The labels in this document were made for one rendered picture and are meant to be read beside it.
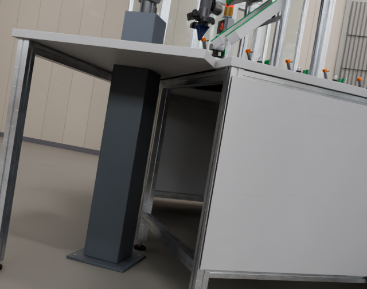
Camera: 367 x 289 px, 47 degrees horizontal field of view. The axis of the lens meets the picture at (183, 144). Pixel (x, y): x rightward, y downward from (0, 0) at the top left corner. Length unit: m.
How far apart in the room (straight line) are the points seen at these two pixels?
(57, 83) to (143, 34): 5.61
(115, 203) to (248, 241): 0.61
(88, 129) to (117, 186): 5.25
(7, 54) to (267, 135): 6.89
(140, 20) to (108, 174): 0.65
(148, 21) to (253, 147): 0.73
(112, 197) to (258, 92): 0.77
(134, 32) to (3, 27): 6.42
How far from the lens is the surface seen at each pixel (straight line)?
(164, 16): 3.25
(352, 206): 1.70
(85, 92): 7.11
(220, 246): 1.44
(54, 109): 7.36
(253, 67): 1.42
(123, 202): 1.80
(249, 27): 1.73
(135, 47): 1.41
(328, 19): 3.35
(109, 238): 1.85
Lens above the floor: 0.60
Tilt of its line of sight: 2 degrees down
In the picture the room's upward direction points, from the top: 9 degrees clockwise
